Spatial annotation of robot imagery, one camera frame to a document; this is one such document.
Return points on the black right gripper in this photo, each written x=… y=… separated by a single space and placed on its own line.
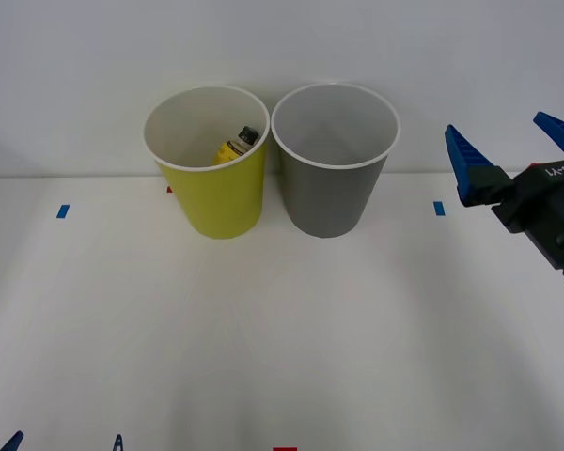
x=550 y=211

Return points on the yellow bottle with black cap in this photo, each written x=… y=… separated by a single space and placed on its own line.
x=232 y=146

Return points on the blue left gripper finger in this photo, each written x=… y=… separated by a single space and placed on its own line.
x=118 y=442
x=11 y=442

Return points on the yellow-green plastic bin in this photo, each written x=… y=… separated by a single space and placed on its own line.
x=216 y=188

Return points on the grey plastic bin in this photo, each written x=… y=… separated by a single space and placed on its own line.
x=331 y=188

